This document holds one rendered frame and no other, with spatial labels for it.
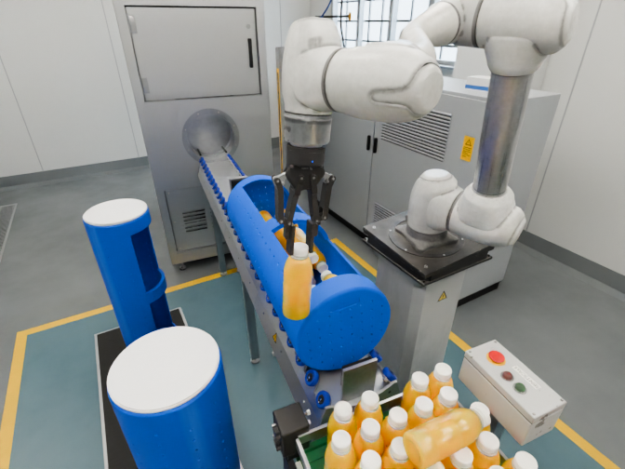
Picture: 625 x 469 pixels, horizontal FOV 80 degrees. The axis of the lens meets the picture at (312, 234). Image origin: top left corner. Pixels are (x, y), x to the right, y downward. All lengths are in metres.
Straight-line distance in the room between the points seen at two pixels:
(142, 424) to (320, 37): 0.91
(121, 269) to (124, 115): 3.98
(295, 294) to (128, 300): 1.36
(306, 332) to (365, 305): 0.17
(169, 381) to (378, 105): 0.81
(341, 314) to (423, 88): 0.60
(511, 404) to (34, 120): 5.60
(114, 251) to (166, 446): 1.06
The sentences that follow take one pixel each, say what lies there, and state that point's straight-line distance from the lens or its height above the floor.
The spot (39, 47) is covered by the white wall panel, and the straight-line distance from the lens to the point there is 5.69.
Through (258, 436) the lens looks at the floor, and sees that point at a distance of 2.15.
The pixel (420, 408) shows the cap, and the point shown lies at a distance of 0.92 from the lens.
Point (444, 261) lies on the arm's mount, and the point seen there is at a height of 1.06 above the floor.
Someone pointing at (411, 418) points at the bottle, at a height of 1.04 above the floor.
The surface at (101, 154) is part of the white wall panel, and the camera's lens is 5.88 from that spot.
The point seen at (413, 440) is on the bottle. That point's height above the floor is 1.14.
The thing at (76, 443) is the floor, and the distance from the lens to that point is 2.41.
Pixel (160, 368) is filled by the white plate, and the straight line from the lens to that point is 1.09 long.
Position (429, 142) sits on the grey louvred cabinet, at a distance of 2.69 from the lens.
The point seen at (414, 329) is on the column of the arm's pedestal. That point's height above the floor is 0.73.
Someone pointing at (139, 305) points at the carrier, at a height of 0.56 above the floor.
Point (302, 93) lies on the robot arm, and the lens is 0.67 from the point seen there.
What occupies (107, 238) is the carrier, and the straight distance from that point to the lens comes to 1.92.
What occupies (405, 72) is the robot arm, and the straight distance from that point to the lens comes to 0.57.
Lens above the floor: 1.81
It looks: 30 degrees down
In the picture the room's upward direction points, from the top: straight up
